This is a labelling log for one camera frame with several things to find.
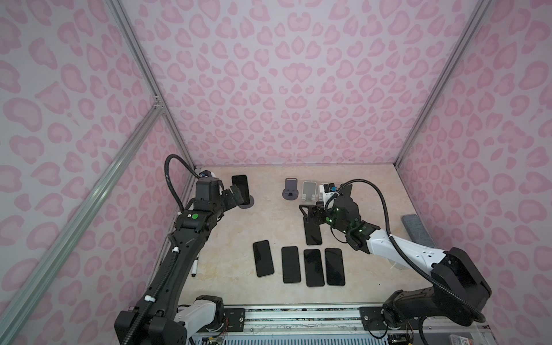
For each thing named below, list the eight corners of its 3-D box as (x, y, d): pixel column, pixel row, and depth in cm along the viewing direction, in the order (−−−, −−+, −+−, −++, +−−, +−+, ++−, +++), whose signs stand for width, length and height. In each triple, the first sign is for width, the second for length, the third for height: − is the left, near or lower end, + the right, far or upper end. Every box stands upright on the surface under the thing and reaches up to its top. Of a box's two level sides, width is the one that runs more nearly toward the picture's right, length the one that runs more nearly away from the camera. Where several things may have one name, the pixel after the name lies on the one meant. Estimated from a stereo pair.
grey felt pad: (412, 247, 92) (416, 243, 89) (400, 218, 101) (404, 214, 98) (429, 247, 92) (433, 243, 89) (416, 218, 101) (419, 214, 98)
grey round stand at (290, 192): (282, 200, 108) (282, 188, 101) (282, 190, 113) (282, 177, 105) (297, 200, 108) (298, 188, 101) (297, 190, 112) (297, 177, 105)
